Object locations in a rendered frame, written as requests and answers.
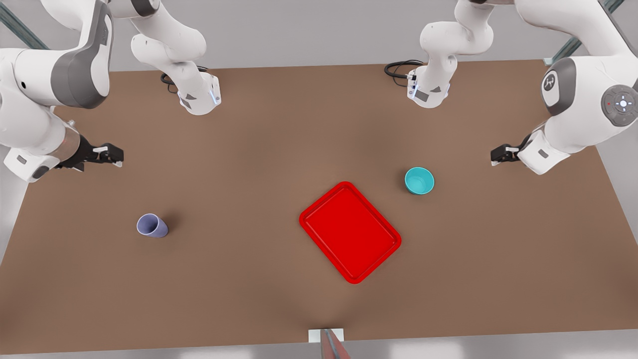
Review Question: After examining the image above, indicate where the lavender cup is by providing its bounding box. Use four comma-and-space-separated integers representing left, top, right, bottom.
137, 213, 169, 238

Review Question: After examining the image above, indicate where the teal bowl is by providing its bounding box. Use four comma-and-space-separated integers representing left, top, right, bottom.
404, 167, 435, 195

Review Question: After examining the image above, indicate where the red rectangular tray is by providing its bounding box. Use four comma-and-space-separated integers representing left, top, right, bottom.
299, 181, 402, 285

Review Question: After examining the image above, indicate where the black cable loop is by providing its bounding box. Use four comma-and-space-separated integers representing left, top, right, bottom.
160, 65, 210, 95
384, 60, 425, 88

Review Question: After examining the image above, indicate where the silver frame post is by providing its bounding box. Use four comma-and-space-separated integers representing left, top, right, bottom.
0, 4, 50, 51
308, 328, 351, 359
543, 0, 627, 66

